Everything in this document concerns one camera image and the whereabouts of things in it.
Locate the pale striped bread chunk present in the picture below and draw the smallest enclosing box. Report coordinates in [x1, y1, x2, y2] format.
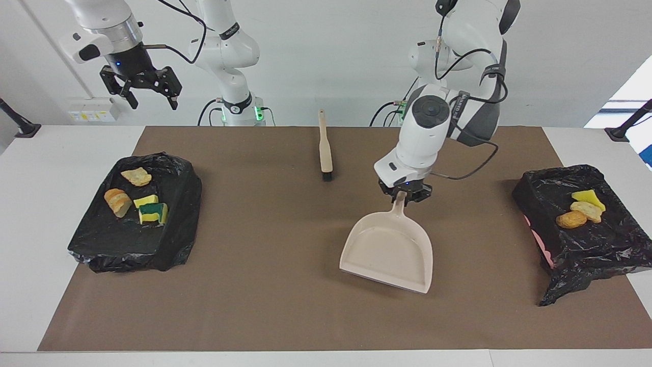
[103, 188, 132, 219]

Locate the pale yellow bread chunk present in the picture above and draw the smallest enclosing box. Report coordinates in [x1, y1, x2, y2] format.
[120, 168, 153, 187]

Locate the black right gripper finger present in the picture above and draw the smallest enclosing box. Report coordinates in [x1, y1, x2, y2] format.
[133, 66, 183, 111]
[99, 65, 139, 110]

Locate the notched yellow green sponge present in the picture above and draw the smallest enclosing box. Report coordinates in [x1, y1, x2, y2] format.
[138, 202, 169, 226]

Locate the beige plastic dustpan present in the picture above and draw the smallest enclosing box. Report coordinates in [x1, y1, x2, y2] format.
[339, 191, 433, 294]

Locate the black base cable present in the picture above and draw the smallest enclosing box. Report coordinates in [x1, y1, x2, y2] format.
[369, 99, 411, 127]
[198, 99, 225, 127]

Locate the beige brush with black bristles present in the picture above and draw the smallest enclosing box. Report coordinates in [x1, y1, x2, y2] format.
[318, 110, 334, 182]

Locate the orange striped bread piece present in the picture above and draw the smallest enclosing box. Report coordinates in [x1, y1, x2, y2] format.
[569, 201, 603, 224]

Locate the brown table mat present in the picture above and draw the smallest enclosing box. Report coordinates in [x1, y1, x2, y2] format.
[37, 126, 652, 352]

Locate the wavy yellow sponge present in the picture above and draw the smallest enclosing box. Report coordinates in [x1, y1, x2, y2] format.
[571, 189, 607, 212]

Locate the pink plastic bin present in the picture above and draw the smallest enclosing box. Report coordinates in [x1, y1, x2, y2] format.
[524, 214, 554, 268]

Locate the golden brown bread roll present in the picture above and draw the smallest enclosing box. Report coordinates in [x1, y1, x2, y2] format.
[556, 211, 588, 229]

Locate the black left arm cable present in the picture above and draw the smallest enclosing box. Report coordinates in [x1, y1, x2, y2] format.
[427, 10, 509, 181]

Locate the black trash bag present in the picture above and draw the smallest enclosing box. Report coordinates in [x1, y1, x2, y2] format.
[512, 164, 652, 307]
[67, 152, 203, 273]

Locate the white wall socket box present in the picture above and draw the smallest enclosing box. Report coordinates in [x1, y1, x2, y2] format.
[68, 98, 121, 122]

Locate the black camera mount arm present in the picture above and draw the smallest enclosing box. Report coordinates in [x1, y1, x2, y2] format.
[605, 99, 652, 142]
[0, 97, 42, 139]

